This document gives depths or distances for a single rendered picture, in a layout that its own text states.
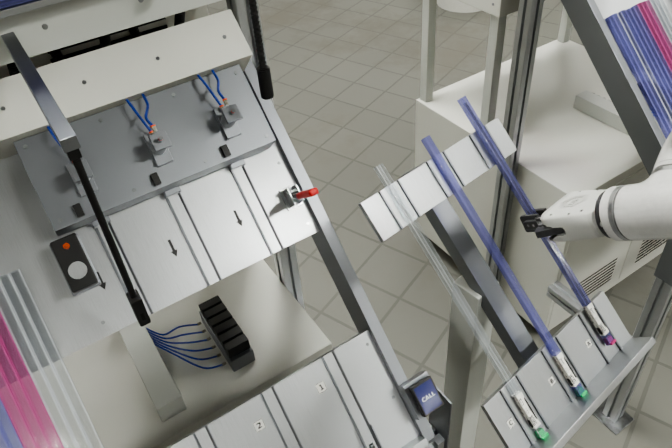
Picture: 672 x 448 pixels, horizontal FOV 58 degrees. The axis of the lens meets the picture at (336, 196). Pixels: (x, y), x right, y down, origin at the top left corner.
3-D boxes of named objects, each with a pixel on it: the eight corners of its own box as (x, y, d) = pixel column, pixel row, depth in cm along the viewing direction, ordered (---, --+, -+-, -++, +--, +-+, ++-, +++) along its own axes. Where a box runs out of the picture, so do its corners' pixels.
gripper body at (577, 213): (627, 176, 94) (568, 184, 104) (591, 207, 89) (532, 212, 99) (645, 219, 95) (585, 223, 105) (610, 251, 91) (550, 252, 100)
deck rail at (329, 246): (418, 430, 104) (435, 436, 98) (409, 436, 103) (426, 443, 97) (237, 61, 106) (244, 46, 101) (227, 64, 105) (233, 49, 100)
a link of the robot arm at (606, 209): (637, 174, 92) (619, 176, 95) (605, 200, 88) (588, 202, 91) (657, 222, 93) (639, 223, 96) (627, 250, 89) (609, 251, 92)
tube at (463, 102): (610, 341, 107) (615, 340, 107) (605, 345, 107) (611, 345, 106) (461, 97, 108) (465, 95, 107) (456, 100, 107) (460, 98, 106)
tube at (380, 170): (542, 433, 97) (547, 434, 96) (537, 439, 97) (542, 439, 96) (379, 164, 98) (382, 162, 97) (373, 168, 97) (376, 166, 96)
